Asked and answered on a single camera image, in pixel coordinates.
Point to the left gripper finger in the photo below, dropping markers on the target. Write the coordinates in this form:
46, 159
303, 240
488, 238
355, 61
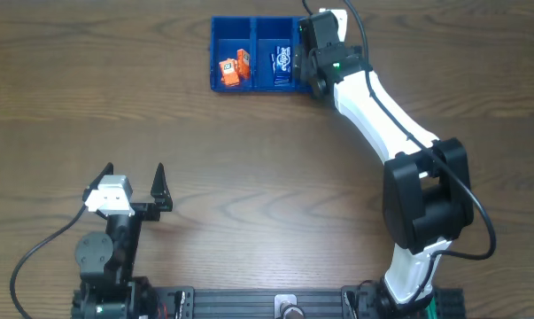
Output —
100, 175
161, 190

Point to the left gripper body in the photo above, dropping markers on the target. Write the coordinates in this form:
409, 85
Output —
146, 212

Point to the orange candy box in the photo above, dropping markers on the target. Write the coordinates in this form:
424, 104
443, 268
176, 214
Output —
229, 74
243, 64

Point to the blue candy pack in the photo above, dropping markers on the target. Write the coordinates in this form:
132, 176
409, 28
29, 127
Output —
284, 57
282, 80

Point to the blue tray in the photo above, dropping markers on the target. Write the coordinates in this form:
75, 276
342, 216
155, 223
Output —
231, 35

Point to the mounting rail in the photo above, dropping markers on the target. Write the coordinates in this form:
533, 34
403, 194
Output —
240, 303

